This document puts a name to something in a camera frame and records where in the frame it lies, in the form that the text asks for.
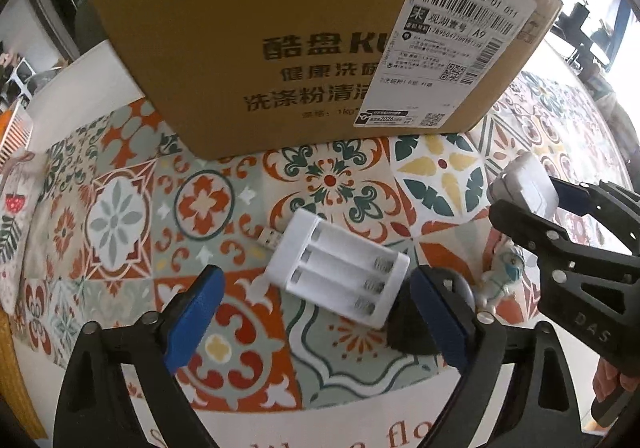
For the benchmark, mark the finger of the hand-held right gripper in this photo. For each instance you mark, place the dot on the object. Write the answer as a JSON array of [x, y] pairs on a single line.
[[570, 195], [525, 225]]

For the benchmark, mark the leaf-print tissue pouch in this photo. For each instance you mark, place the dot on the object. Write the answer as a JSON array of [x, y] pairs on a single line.
[[20, 238]]

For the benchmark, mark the brown cardboard box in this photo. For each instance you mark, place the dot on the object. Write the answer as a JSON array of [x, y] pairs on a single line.
[[225, 53]]

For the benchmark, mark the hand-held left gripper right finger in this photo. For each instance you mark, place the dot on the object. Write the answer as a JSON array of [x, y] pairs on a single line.
[[440, 323]]

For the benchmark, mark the small astronaut figure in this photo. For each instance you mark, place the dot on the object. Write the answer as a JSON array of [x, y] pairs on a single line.
[[500, 280]]

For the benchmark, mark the white cube charger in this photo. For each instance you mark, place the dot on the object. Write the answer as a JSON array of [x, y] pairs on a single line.
[[525, 180]]

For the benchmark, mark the yellow woven basket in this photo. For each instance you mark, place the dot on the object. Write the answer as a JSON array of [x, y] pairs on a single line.
[[15, 378]]

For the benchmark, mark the dark dining chair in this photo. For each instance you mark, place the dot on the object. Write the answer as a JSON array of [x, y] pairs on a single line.
[[92, 28]]

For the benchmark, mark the white shoe rack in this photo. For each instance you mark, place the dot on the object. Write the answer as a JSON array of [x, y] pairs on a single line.
[[20, 76]]

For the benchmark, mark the white battery charger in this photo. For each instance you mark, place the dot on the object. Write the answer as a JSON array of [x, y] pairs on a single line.
[[330, 268]]

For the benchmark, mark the person's right hand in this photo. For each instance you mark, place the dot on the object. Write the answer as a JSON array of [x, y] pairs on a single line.
[[607, 380]]

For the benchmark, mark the patterned tile-print table runner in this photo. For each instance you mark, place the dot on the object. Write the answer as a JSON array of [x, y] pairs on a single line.
[[125, 218]]

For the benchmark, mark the white fruit basket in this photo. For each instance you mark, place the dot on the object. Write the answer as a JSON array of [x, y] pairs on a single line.
[[17, 136]]

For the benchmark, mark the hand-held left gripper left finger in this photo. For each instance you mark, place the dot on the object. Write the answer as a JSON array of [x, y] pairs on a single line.
[[195, 328]]

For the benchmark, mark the orange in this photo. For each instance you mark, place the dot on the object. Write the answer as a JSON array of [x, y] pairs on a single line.
[[4, 118]]

